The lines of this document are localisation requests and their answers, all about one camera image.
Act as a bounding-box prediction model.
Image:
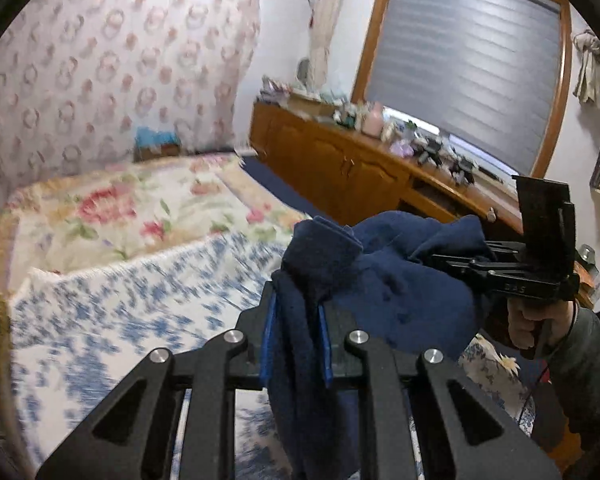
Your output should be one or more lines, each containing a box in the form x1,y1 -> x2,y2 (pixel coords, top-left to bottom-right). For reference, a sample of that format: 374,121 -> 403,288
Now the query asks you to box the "navy printed t-shirt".
264,211 -> 492,479

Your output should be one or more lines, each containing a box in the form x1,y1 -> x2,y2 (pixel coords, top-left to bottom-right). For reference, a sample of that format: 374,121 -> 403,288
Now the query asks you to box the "person's right forearm sleeve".
548,309 -> 600,451

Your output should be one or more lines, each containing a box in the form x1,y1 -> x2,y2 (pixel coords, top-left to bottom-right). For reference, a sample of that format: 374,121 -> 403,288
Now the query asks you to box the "person's right hand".
507,297 -> 577,350

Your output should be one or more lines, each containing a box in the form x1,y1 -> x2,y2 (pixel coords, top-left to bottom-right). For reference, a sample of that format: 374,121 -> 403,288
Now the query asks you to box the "blue floral white blanket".
9,233 -> 535,479

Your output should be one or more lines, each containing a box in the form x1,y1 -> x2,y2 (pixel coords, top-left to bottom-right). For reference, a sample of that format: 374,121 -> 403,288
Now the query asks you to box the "grey window blind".
366,0 -> 562,174

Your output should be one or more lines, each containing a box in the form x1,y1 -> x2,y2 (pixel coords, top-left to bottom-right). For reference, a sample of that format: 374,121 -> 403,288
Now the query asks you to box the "wooden sideboard cabinet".
248,100 -> 596,311

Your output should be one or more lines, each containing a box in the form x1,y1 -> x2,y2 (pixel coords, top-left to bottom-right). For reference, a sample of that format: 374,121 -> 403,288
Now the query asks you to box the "pink bottle on cabinet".
362,102 -> 384,139

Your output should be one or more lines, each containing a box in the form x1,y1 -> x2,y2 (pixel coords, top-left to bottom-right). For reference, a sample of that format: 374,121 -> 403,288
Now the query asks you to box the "floral pink bedspread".
0,152 -> 311,294

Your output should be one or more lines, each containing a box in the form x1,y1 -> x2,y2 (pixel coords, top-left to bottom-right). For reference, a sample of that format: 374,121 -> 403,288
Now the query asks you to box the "blue item on box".
134,127 -> 181,150

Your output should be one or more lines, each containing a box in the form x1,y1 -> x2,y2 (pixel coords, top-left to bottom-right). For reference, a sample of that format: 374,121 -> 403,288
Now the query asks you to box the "cream tied side curtain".
308,0 -> 342,91

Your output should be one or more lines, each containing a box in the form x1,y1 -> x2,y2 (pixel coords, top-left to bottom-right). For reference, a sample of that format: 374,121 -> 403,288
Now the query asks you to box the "pink circle patterned curtain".
0,0 -> 260,193

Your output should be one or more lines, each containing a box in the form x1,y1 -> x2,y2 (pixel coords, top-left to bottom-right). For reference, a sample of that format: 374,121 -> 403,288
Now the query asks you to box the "cloth hanging on wall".
572,28 -> 600,108

